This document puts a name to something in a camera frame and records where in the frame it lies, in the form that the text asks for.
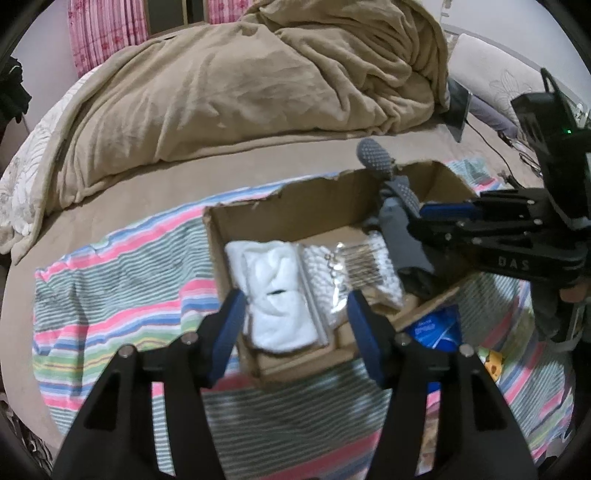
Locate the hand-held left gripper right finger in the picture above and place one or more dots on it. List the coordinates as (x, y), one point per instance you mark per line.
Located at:
(367, 337)

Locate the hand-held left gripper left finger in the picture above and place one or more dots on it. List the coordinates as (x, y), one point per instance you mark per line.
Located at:
(227, 330)

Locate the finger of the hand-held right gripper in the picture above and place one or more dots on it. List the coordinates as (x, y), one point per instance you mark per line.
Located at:
(461, 233)
(450, 211)

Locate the grey dotted glove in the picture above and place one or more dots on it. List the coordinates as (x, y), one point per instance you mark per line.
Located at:
(399, 221)

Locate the cardboard box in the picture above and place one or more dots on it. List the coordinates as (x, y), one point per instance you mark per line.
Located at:
(286, 221)

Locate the white towel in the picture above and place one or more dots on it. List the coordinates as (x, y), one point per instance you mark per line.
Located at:
(277, 295)

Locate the blue round packet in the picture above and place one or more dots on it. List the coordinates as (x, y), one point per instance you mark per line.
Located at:
(436, 330)

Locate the cotton swab pack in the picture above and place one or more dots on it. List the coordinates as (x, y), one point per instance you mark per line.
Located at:
(323, 277)

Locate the black tablet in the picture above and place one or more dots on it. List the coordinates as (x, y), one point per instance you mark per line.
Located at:
(458, 113)

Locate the white embroidered pillow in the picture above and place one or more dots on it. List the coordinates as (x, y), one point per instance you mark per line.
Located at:
(498, 74)

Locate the striped cloth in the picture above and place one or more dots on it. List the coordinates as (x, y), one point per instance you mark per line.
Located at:
(129, 300)

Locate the yellow toy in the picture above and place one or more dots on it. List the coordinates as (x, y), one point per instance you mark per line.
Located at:
(491, 364)

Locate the beige blanket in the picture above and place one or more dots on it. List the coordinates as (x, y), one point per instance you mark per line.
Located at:
(231, 83)

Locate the white floral quilt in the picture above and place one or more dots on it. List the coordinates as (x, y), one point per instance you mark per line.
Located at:
(27, 157)

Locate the pink patterned curtain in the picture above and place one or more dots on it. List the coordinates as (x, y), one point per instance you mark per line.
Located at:
(226, 9)
(104, 32)

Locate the dark clothing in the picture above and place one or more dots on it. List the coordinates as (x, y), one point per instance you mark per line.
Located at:
(13, 92)

